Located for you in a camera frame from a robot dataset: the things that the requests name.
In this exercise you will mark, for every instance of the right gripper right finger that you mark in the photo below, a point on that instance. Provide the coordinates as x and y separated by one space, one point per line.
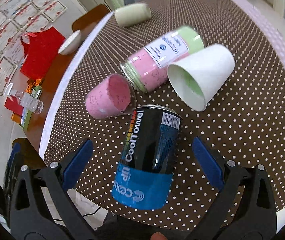
244 207

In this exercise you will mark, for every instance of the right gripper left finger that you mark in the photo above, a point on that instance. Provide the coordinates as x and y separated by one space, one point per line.
41 207

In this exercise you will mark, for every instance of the black blue CoolTowel can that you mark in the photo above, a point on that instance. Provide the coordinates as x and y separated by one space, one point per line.
145 171

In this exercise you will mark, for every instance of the pink jar lid cup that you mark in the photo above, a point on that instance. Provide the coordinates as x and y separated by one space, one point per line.
114 96

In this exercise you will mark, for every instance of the white paper cup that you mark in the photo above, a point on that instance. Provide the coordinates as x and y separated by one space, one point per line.
198 77

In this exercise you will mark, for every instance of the pale green cup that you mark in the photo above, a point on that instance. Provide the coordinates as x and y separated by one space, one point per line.
132 14

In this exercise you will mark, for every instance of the person's right hand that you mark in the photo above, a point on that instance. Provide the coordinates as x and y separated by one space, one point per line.
158 236

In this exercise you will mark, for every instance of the red box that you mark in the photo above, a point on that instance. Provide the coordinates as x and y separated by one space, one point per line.
12 104

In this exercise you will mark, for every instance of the clear spray bottle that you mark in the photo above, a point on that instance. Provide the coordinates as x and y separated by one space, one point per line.
25 99

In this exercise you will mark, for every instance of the brown polka dot tablecloth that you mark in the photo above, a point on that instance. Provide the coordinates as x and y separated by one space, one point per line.
245 120

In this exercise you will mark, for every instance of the red felt bag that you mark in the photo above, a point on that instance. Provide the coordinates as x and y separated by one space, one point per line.
40 49

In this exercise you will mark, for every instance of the white ceramic bowl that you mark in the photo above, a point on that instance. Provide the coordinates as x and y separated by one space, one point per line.
71 43

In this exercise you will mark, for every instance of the pink green labelled jar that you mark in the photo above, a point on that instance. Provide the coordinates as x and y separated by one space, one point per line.
146 69

